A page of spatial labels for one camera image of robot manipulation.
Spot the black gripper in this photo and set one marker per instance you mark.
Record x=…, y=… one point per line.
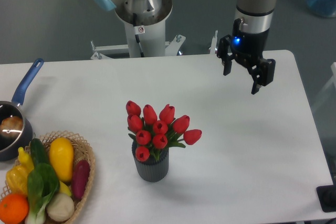
x=248, y=51

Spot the red tulip bouquet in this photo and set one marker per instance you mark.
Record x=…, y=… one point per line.
x=153, y=133

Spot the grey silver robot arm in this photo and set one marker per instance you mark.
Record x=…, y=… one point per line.
x=251, y=16

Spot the dark grey ribbed vase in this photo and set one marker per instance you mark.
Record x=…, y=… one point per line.
x=152, y=170

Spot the black device at edge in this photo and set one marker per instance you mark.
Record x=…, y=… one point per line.
x=326, y=195

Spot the purple eggplant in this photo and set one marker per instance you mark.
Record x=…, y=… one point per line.
x=80, y=178

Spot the yellow squash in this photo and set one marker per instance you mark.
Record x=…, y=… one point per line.
x=61, y=154

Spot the yellow banana piece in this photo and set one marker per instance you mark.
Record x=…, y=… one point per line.
x=64, y=189

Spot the green cucumber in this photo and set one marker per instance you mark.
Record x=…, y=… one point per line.
x=38, y=152

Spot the woven wicker basket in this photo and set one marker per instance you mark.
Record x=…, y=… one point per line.
x=82, y=150

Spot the beige garlic bulb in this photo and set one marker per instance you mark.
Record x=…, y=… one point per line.
x=61, y=207

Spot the green bok choy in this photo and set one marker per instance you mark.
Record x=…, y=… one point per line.
x=42, y=184

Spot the small yellow pepper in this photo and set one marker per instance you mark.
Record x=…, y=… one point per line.
x=25, y=159

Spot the round bread in pan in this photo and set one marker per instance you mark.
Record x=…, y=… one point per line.
x=11, y=127

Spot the yellow bell pepper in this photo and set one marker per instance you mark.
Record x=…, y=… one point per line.
x=17, y=180

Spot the orange fruit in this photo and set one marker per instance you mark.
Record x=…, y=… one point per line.
x=14, y=208

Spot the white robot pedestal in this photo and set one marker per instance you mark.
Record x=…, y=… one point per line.
x=145, y=29

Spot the blue handled saucepan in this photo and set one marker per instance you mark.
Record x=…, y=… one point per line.
x=9, y=146

